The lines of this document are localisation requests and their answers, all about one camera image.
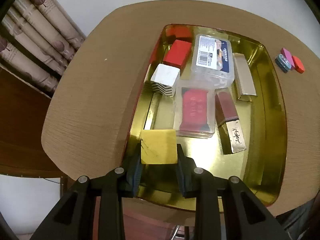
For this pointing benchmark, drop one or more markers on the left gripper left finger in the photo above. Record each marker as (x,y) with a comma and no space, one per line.
(92,208)

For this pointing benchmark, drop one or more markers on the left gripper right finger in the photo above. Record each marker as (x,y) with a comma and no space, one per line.
(224,201)

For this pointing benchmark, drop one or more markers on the dark red lipstick box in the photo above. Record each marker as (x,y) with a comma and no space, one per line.
(228,123)

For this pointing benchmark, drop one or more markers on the yellow red striped cube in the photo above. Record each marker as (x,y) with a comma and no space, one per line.
(158,146)

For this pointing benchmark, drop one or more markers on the gold metallic box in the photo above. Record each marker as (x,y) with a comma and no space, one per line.
(245,87)

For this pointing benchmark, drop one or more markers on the clear plastic case red item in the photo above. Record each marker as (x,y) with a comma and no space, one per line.
(194,109)

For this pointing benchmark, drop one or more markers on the dark red gold tin tray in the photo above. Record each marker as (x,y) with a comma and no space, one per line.
(262,117)

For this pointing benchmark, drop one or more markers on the small teal clear box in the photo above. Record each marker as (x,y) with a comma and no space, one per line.
(283,63)

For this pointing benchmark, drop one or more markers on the black white zigzag cube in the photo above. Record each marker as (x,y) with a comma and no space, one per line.
(164,79)

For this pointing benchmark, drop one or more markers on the clear box blue label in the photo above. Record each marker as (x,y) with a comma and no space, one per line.
(212,61)

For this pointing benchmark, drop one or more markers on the pink rectangular block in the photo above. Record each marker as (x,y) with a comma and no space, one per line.
(286,53)

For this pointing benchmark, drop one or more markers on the red square box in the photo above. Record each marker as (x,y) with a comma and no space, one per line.
(178,54)

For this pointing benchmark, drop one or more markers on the red rounded case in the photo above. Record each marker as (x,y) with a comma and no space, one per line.
(299,67)

